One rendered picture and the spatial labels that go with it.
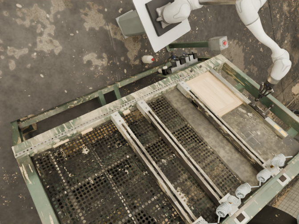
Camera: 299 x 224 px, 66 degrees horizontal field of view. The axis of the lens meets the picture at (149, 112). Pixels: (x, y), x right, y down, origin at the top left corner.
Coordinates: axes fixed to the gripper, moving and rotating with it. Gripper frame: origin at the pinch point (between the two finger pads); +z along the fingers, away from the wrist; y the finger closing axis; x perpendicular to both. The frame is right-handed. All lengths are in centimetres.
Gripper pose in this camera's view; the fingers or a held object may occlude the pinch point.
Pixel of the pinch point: (260, 97)
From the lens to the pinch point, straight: 227.1
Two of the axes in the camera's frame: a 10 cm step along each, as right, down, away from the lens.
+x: -8.1, 4.1, -4.2
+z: -1.1, 6.0, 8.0
